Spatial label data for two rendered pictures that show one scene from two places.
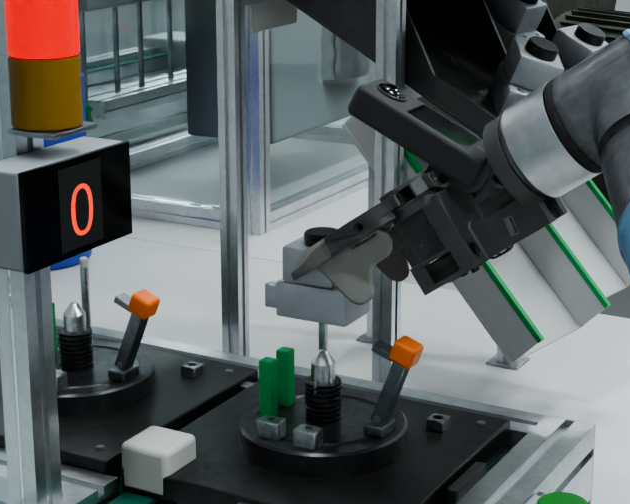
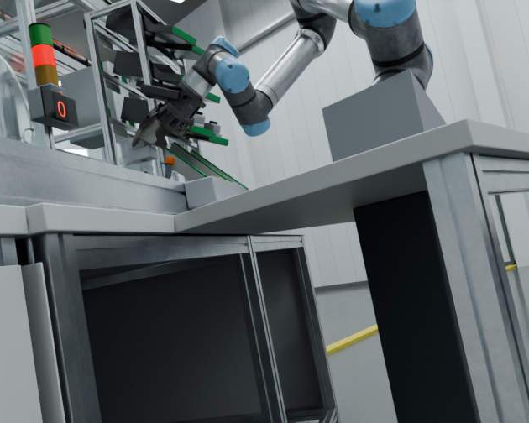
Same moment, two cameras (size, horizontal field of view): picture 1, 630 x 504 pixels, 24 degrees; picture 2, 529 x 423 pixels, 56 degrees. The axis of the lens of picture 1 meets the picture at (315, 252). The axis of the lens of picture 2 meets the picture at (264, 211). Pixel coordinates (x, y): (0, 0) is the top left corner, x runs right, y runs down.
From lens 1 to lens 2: 0.74 m
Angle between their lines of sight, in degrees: 26
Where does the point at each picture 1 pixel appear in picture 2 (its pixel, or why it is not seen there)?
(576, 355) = not seen: hidden behind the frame
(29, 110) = (42, 78)
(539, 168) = (194, 83)
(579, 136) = (202, 70)
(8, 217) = (38, 101)
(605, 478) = not seen: hidden behind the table
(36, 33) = (42, 56)
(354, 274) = (149, 135)
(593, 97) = (203, 59)
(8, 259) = (39, 114)
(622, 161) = (212, 62)
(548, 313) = not seen: hidden behind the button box
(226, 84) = (107, 142)
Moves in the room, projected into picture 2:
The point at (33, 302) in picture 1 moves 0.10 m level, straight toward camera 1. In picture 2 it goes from (49, 143) to (49, 129)
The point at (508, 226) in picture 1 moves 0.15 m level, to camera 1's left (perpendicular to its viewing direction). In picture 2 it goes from (190, 107) to (130, 113)
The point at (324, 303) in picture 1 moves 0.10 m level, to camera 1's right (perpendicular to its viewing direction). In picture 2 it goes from (143, 151) to (180, 146)
